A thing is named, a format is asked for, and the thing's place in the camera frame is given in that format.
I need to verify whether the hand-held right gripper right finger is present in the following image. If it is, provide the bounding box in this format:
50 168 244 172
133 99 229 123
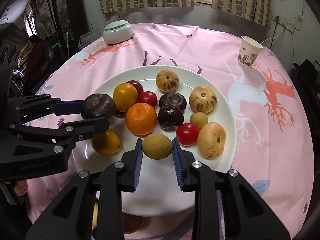
172 137 292 240

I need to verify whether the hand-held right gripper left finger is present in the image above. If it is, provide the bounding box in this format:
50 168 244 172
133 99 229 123
29 137 143 240

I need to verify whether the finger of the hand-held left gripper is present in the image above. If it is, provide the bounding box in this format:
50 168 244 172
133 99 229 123
5 117 110 145
7 94 86 125

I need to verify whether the yellow oval kumquat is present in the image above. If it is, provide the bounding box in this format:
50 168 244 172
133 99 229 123
91 129 121 155

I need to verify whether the large dark purple water chestnut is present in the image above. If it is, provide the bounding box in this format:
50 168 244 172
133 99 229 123
81 93 117 120

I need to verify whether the brown longan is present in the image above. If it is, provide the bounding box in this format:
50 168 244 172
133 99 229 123
142 133 173 160
189 112 209 129

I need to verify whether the yellow-orange tomato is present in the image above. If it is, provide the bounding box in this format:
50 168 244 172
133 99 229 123
113 82 138 112

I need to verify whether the yellow pepino melon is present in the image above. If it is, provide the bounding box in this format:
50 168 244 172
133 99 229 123
197 122 227 159
189 86 217 113
92 200 99 230

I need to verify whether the orange mandarin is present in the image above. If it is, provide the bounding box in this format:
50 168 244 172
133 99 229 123
125 103 158 136

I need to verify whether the dark red plum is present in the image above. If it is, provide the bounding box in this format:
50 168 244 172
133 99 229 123
126 80 144 94
157 104 185 130

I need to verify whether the dark red cherry tomato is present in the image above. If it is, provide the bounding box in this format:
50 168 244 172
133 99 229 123
136 91 158 107

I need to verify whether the white oval plate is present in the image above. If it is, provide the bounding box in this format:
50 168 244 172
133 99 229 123
85 65 238 217

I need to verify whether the person's left hand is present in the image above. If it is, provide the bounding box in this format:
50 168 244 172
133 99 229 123
14 179 28 196

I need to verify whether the small dark purple water chestnut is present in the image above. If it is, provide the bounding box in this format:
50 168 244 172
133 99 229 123
159 92 187 112

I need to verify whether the grey box with round holes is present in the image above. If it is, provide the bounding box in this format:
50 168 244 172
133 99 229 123
0 24 28 68

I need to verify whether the small striped pepino melon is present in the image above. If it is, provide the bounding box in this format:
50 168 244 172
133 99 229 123
155 70 179 92

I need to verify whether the celadon lidded jar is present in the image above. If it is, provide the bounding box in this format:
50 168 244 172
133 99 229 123
102 20 134 46

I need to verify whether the standing fan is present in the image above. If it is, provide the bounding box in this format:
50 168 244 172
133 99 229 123
35 12 54 38

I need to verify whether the framed picture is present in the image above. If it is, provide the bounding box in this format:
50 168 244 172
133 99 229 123
51 0 75 38

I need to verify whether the pink printed tablecloth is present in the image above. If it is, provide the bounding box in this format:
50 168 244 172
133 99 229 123
25 23 314 240

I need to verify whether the printed paper cup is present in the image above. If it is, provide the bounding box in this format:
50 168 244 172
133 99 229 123
237 35 263 68

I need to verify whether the black hat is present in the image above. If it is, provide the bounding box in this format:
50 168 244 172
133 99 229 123
292 59 320 80

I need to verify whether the green handled mop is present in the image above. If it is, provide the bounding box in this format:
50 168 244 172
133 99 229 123
51 31 72 55

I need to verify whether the white power cable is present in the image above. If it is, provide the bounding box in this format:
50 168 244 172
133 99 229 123
260 26 285 45

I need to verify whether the white wall socket strip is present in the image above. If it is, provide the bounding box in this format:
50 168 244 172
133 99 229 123
275 16 295 32

